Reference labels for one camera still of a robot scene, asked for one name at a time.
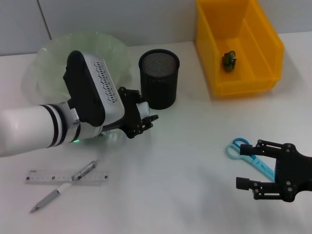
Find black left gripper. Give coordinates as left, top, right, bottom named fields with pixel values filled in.
left=117, top=86, right=160, bottom=139

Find small green toy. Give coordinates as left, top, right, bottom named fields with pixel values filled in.
left=221, top=50, right=237, bottom=72

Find translucent green fruit bowl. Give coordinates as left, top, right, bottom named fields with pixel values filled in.
left=23, top=30, right=132, bottom=108

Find black mesh pen cup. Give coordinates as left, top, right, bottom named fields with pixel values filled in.
left=138, top=48, right=181, bottom=110

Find yellow plastic storage bin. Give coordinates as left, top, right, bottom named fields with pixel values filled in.
left=196, top=0, right=285, bottom=98

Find transparent plastic ruler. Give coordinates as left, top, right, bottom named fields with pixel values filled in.
left=25, top=169, right=110, bottom=186

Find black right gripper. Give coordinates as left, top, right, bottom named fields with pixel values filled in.
left=235, top=139, right=312, bottom=203

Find grey white ballpoint pen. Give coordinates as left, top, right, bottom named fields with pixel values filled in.
left=29, top=159, right=98, bottom=214

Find blue scissors with sheath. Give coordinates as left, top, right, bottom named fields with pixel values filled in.
left=225, top=137, right=278, bottom=182

